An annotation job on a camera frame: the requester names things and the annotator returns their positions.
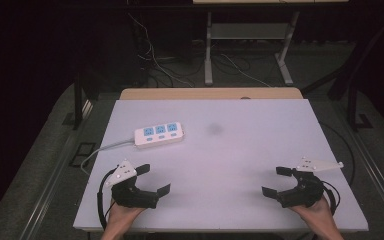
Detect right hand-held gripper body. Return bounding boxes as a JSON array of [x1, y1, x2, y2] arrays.
[[276, 157, 345, 209]]

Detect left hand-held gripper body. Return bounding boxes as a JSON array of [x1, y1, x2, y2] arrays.
[[104, 159, 160, 210]]

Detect white power strip blue sockets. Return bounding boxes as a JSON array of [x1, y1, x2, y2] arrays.
[[133, 121, 185, 150]]

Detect person's left hand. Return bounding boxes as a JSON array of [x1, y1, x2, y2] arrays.
[[107, 199, 147, 232]]

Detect person's right hand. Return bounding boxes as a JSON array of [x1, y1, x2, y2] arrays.
[[287, 195, 340, 232]]

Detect black metal stand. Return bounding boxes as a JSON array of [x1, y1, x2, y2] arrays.
[[345, 79, 375, 133], [61, 64, 96, 132]]

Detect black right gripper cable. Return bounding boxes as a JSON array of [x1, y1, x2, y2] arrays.
[[320, 179, 342, 216]]

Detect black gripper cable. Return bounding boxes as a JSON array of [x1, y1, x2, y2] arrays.
[[320, 179, 342, 216], [96, 167, 118, 232]]

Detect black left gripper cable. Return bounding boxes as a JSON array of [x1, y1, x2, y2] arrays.
[[96, 167, 118, 232]]

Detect grey power strip cable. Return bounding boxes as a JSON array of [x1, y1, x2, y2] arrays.
[[79, 139, 136, 177]]

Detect thin black cable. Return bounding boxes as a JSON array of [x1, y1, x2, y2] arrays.
[[319, 121, 357, 188]]

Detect white floor cable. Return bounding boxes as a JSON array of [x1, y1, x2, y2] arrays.
[[127, 12, 195, 88]]

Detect grey metal desk frame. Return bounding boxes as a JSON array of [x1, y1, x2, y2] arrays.
[[203, 10, 301, 87]]

